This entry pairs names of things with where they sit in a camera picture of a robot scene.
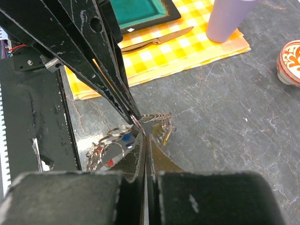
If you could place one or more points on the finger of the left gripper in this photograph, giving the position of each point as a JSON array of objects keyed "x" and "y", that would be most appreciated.
[{"x": 83, "y": 21}]

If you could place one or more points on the black handled knife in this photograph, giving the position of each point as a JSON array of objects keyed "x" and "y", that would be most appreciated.
[{"x": 156, "y": 41}]

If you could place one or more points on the black teal square plate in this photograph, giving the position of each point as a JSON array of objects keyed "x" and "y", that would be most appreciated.
[{"x": 134, "y": 15}]

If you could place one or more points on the lilac plastic cup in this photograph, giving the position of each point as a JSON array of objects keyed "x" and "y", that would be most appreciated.
[{"x": 226, "y": 16}]

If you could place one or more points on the blue tagged silver key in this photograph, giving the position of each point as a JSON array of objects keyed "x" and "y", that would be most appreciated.
[{"x": 128, "y": 140}]

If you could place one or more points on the red patterned ceramic bowl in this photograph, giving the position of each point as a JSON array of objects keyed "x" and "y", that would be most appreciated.
[{"x": 288, "y": 64}]

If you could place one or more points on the grey cable duct rail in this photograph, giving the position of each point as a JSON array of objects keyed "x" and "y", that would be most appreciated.
[{"x": 5, "y": 178}]

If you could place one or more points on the yellow tagged key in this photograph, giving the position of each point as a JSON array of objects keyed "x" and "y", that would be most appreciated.
[{"x": 159, "y": 132}]

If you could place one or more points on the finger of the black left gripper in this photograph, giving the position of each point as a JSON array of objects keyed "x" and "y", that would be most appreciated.
[{"x": 32, "y": 22}]

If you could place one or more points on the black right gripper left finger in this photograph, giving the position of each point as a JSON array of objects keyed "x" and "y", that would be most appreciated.
[{"x": 113, "y": 197}]

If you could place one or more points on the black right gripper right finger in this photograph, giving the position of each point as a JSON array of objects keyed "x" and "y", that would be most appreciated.
[{"x": 176, "y": 197}]

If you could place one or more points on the orange checkered cloth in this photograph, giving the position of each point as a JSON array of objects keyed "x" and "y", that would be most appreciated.
[{"x": 188, "y": 51}]

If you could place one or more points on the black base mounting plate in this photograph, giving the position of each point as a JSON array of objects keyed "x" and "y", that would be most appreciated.
[{"x": 38, "y": 126}]

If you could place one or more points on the metal chain keyring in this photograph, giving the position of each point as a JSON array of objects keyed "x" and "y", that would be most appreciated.
[{"x": 115, "y": 135}]

